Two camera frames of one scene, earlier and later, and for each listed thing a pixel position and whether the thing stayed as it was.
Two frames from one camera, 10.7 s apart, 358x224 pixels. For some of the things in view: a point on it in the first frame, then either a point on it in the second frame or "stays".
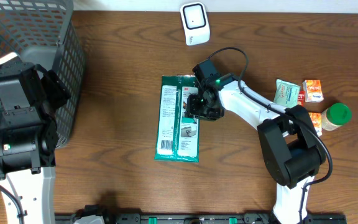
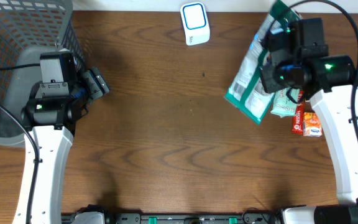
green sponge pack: x=177 y=135 → x=247 y=91
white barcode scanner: x=195 y=23 stays
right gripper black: x=192 y=109 → x=267 y=73
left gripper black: x=58 y=88 → x=96 y=82
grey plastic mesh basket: x=46 y=32 stays
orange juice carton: x=316 y=118 stays
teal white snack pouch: x=286 y=94 stays
